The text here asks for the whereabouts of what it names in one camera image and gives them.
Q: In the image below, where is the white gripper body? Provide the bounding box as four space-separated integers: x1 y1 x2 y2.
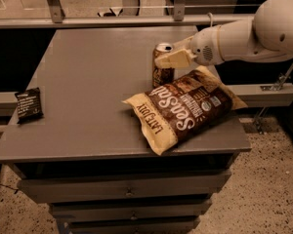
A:
190 26 224 65

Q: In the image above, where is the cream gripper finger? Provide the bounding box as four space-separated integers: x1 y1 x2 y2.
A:
154 49 196 69
173 36 192 50

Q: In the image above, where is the orange soda can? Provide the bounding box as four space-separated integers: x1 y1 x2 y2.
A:
152 43 175 88

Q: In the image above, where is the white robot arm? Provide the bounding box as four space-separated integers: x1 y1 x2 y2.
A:
155 0 293 68

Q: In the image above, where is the brown chip bag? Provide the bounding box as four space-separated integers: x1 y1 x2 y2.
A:
124 65 247 155

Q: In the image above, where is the grey drawer cabinet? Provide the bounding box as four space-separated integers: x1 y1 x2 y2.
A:
0 25 253 234

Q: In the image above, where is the middle grey drawer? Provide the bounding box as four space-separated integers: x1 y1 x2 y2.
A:
52 198 211 222

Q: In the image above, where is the grey drawer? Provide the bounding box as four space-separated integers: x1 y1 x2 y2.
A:
18 170 230 203
69 216 199 234
52 198 211 222

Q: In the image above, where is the small black snack packet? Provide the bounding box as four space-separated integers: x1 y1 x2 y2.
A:
15 88 43 124

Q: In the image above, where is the bottom grey drawer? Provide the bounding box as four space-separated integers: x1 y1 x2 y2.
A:
69 216 199 234

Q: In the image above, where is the top grey drawer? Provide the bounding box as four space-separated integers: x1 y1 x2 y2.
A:
18 170 230 203

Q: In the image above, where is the metal railing frame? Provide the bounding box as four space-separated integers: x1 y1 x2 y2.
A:
0 0 266 28

